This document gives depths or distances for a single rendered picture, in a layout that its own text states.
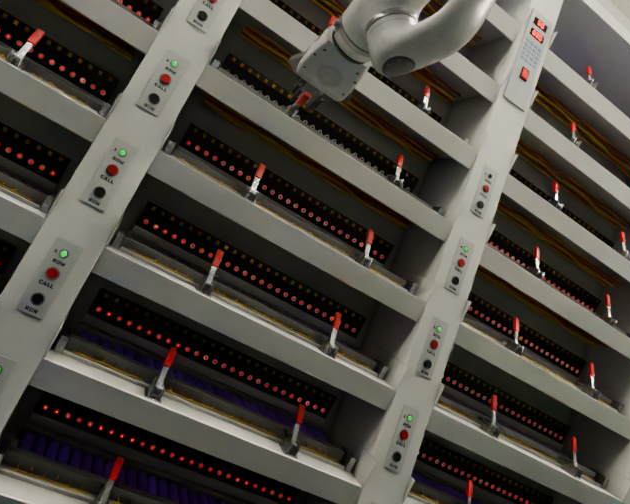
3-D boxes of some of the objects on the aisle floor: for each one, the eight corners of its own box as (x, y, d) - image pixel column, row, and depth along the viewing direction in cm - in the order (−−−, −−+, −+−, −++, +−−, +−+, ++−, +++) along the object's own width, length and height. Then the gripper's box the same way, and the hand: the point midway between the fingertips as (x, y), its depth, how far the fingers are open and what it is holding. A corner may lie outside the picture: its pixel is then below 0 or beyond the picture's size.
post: (600, 770, 118) (721, 118, 170) (570, 763, 115) (703, 102, 167) (527, 712, 136) (658, 138, 188) (500, 705, 133) (640, 123, 185)
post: (-98, 608, 72) (364, -218, 124) (-178, 589, 69) (330, -250, 121) (-68, 552, 90) (324, -149, 142) (-131, 535, 87) (294, -176, 139)
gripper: (399, 53, 94) (340, 111, 108) (320, -6, 88) (270, 63, 103) (390, 83, 90) (331, 138, 105) (308, 23, 84) (257, 90, 99)
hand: (306, 95), depth 102 cm, fingers open, 3 cm apart
